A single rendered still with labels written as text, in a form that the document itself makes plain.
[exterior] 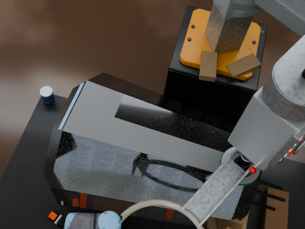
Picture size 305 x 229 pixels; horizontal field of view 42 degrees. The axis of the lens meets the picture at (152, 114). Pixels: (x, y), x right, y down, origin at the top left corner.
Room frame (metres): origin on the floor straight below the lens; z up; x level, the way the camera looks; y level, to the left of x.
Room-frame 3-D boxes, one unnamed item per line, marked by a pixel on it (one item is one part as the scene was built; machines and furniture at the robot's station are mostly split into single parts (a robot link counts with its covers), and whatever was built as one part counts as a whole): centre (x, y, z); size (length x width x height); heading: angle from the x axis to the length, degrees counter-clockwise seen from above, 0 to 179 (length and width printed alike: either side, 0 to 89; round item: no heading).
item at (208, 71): (1.55, -0.31, 0.81); 0.20 x 0.10 x 0.05; 1
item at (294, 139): (0.74, -0.56, 1.42); 0.08 x 0.03 x 0.28; 144
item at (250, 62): (1.60, -0.53, 0.80); 0.20 x 0.10 x 0.05; 122
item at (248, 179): (0.86, -0.51, 0.89); 0.21 x 0.21 x 0.01
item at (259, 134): (0.93, -0.56, 1.36); 0.36 x 0.22 x 0.45; 144
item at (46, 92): (1.56, 0.86, 0.08); 0.10 x 0.10 x 0.13
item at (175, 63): (1.79, -0.39, 0.37); 0.66 x 0.66 x 0.74; 83
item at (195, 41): (1.79, -0.39, 0.76); 0.49 x 0.49 x 0.05; 83
